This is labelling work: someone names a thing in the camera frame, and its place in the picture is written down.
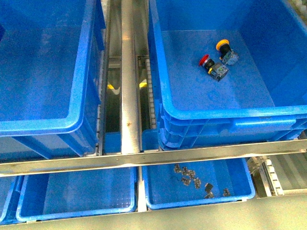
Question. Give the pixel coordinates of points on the lower blue bin left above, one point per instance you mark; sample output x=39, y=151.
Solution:
x=10, y=189

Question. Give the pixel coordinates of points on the steel divider beam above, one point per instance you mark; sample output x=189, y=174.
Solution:
x=130, y=129

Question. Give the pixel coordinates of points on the blue empty middle bin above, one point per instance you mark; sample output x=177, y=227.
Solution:
x=50, y=54

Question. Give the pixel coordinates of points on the steel front shelf rail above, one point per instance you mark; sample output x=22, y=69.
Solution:
x=153, y=158

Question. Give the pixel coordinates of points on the lower blue bin with parts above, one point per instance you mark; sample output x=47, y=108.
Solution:
x=164, y=189

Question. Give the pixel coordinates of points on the small black metal clip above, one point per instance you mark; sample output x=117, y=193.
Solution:
x=208, y=190
x=177, y=168
x=187, y=172
x=226, y=192
x=186, y=181
x=197, y=183

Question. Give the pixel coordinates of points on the blue target bin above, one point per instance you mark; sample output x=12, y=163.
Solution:
x=264, y=95

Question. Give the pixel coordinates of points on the yellow mushroom push button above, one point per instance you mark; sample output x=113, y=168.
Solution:
x=227, y=55

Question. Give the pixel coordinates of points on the red mushroom push button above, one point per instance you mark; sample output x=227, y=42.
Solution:
x=216, y=70

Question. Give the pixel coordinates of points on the lower blue bin middle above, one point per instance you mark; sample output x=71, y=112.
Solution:
x=77, y=194

